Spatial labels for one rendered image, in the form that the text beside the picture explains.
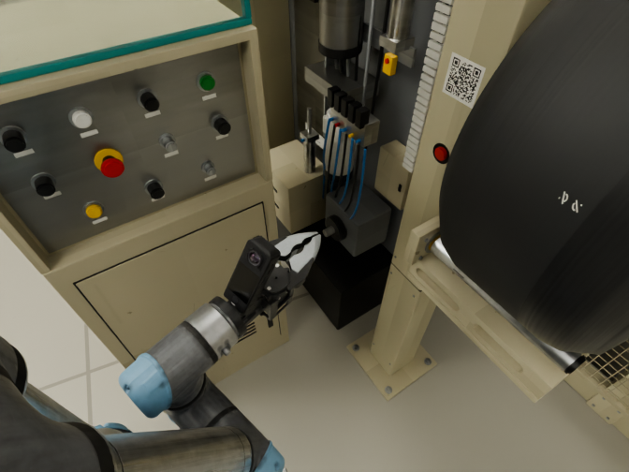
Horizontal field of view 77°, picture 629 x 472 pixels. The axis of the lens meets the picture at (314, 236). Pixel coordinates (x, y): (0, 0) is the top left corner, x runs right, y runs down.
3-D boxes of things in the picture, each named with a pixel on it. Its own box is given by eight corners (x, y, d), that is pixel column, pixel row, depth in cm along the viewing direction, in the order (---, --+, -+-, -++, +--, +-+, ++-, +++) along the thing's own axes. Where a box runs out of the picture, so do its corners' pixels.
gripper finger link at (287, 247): (303, 239, 73) (267, 270, 68) (306, 219, 68) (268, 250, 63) (315, 249, 72) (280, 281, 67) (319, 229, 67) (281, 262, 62)
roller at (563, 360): (424, 250, 89) (429, 237, 85) (438, 243, 90) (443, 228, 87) (563, 379, 69) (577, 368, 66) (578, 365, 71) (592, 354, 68)
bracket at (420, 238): (402, 258, 91) (410, 228, 83) (515, 193, 105) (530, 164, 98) (413, 268, 89) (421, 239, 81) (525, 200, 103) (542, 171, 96)
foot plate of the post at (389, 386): (345, 346, 167) (346, 345, 165) (394, 316, 176) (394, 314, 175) (387, 401, 152) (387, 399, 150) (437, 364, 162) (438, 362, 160)
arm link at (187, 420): (204, 459, 60) (186, 439, 52) (161, 408, 65) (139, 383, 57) (242, 418, 64) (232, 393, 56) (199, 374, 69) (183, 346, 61)
